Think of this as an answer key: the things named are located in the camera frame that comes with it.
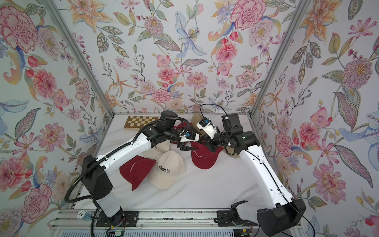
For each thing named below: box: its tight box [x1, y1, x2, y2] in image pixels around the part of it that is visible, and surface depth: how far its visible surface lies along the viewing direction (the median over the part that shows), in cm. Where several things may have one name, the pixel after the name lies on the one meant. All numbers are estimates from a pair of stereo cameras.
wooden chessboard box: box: [123, 116, 159, 131], surface depth 116 cm
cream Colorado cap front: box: [147, 150, 187, 190], surface depth 87 cm
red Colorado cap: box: [190, 141, 224, 170], surface depth 80 cm
